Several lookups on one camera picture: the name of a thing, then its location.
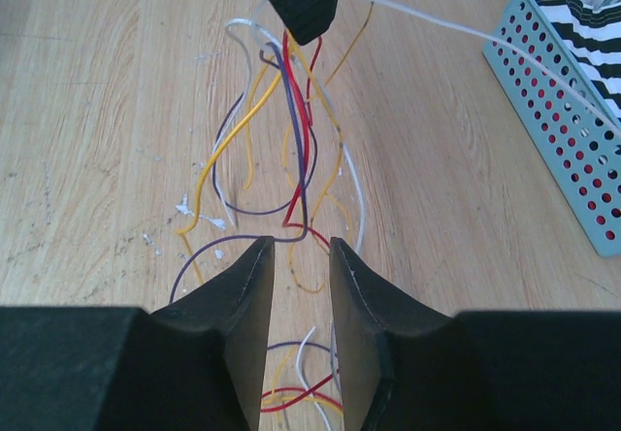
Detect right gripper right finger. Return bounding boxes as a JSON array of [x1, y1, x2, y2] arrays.
[[329, 238, 620, 430]]

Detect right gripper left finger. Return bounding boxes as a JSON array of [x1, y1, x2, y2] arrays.
[[1, 237, 275, 430]]

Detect white wire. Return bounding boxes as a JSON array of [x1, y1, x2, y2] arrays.
[[212, 17, 368, 431]]

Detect yellow wire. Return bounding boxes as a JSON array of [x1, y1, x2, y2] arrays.
[[174, 0, 377, 415]]

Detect dark purple wire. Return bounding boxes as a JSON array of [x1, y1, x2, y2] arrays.
[[168, 45, 341, 354]]

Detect white zip tie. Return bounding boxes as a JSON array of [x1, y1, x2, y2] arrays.
[[365, 0, 620, 137]]

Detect black white striped cloth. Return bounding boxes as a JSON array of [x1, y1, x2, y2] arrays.
[[535, 0, 620, 116]]

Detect light blue plastic basket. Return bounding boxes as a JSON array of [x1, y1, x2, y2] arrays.
[[482, 0, 620, 257]]

